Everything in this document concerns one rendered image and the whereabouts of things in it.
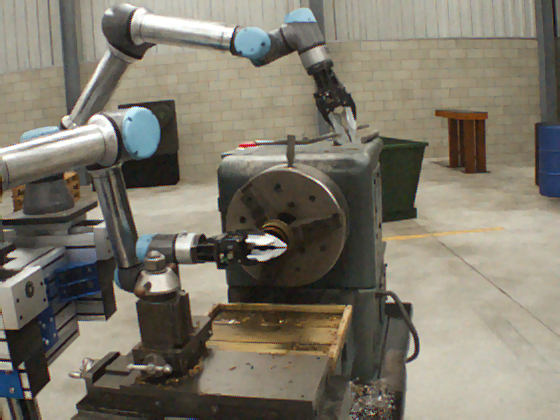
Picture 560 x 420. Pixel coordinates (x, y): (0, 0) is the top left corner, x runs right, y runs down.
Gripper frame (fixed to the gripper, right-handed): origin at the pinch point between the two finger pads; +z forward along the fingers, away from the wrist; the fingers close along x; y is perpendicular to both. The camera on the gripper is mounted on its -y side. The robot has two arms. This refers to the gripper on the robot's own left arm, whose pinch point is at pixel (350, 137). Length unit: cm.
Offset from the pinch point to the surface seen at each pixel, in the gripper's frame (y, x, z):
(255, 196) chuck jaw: 11.9, -25.9, 4.4
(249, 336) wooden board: 32, -34, 33
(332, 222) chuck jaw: 11.2, -10.3, 17.3
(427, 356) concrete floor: -142, -24, 130
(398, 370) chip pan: -20, -15, 76
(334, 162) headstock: -8.9, -8.0, 5.1
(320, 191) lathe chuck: 7.8, -10.9, 9.5
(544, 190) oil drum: -601, 126, 174
